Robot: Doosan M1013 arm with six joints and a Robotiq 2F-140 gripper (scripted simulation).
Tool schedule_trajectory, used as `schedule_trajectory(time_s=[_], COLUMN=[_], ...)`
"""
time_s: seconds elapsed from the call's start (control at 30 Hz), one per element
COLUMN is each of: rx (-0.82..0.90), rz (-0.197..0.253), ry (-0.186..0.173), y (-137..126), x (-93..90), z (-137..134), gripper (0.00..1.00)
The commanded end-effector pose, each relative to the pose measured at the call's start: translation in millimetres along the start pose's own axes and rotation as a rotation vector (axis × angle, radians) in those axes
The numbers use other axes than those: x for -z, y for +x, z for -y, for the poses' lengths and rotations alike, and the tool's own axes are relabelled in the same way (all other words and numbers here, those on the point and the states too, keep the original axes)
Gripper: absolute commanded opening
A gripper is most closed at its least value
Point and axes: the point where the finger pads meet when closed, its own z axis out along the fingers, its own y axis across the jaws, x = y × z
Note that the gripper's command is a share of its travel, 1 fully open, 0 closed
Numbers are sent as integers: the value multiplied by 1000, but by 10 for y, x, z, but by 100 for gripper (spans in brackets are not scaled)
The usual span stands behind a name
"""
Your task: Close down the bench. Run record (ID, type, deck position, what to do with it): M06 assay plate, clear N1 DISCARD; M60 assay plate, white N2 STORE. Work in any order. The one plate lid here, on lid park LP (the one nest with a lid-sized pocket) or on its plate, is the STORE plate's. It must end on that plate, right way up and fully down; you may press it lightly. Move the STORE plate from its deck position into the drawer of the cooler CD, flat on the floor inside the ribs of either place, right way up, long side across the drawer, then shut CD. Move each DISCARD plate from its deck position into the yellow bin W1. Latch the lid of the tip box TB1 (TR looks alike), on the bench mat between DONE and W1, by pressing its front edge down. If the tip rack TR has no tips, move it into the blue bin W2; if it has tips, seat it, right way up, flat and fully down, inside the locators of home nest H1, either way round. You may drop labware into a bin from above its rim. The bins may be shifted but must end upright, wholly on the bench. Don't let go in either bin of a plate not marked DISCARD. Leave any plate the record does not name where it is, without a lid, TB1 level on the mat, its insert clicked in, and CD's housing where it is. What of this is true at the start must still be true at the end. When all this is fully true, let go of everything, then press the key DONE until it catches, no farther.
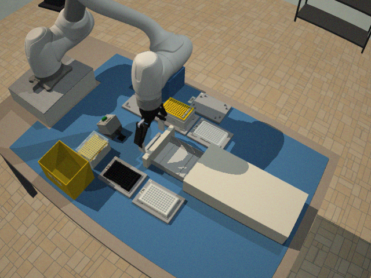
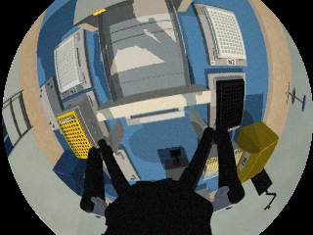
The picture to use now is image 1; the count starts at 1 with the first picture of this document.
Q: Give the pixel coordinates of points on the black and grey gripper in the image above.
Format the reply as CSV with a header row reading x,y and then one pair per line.
x,y
148,117

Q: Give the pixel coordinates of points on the blue open-top bin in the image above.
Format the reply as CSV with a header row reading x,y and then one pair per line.
x,y
174,84

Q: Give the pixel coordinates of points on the yellow open-top bin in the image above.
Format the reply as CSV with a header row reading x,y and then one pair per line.
x,y
67,169

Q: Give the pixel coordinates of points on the blue bench mat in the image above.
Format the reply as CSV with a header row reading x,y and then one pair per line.
x,y
200,241

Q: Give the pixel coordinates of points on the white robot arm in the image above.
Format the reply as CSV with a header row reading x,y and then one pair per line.
x,y
45,47

